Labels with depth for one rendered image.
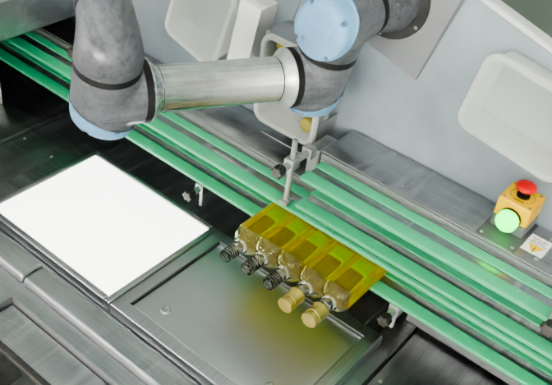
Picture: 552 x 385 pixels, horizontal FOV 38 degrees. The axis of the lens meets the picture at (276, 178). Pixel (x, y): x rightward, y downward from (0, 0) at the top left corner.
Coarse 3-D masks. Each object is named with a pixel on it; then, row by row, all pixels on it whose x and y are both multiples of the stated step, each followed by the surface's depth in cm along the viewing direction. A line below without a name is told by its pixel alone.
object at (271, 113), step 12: (264, 36) 171; (276, 36) 170; (264, 48) 173; (276, 48) 176; (264, 108) 184; (276, 108) 186; (264, 120) 182; (276, 120) 182; (288, 120) 183; (300, 120) 183; (312, 120) 173; (288, 132) 179; (300, 132) 179; (312, 132) 174
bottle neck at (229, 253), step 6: (228, 246) 163; (234, 246) 163; (240, 246) 164; (222, 252) 163; (228, 252) 162; (234, 252) 163; (240, 252) 164; (222, 258) 164; (228, 258) 162; (234, 258) 163
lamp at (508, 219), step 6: (504, 210) 151; (510, 210) 151; (498, 216) 151; (504, 216) 150; (510, 216) 150; (516, 216) 151; (498, 222) 152; (504, 222) 150; (510, 222) 150; (516, 222) 150; (504, 228) 151; (510, 228) 151
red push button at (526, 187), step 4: (520, 180) 152; (524, 180) 152; (528, 180) 153; (516, 184) 152; (520, 184) 151; (524, 184) 151; (528, 184) 151; (532, 184) 151; (520, 188) 151; (524, 188) 150; (528, 188) 150; (532, 188) 150; (536, 188) 151; (520, 192) 152; (524, 192) 150; (528, 192) 150; (532, 192) 150
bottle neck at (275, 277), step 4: (276, 268) 160; (280, 268) 159; (284, 268) 160; (272, 272) 159; (276, 272) 158; (280, 272) 159; (284, 272) 159; (268, 276) 158; (272, 276) 157; (276, 276) 158; (280, 276) 158; (284, 276) 159; (264, 280) 158; (268, 280) 159; (272, 280) 157; (276, 280) 157; (280, 280) 158; (264, 284) 158; (268, 284) 159; (272, 284) 157; (276, 284) 157; (268, 288) 158; (272, 288) 157
